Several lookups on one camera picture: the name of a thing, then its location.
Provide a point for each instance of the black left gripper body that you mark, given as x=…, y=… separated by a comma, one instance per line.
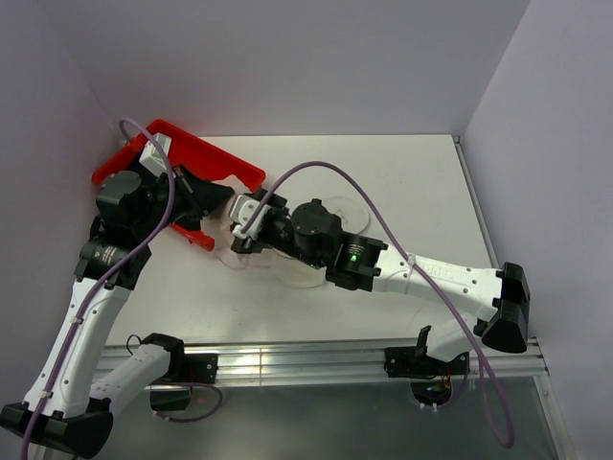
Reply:
x=144, y=225

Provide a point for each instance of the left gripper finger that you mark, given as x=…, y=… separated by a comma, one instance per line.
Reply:
x=189, y=209
x=189, y=183

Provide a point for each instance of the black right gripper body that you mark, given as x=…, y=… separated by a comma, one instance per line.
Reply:
x=279, y=234

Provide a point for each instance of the white mesh laundry bag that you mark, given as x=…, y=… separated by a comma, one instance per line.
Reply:
x=355, y=266

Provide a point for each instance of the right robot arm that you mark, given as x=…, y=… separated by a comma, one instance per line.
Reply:
x=488, y=304

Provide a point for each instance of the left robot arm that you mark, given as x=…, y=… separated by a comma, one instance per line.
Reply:
x=67, y=408

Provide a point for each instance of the red plastic tray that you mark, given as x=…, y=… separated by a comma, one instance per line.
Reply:
x=199, y=157

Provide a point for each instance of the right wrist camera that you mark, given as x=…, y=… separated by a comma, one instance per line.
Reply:
x=247, y=216

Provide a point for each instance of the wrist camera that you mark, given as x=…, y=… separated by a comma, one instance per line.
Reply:
x=247, y=216
x=150, y=157

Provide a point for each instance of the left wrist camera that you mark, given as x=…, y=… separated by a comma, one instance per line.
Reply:
x=150, y=157

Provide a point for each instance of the aluminium mounting rail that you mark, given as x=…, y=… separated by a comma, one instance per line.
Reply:
x=320, y=362

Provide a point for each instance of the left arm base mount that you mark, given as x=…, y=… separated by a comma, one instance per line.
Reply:
x=183, y=367

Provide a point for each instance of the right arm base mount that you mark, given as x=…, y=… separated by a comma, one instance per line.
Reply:
x=412, y=362

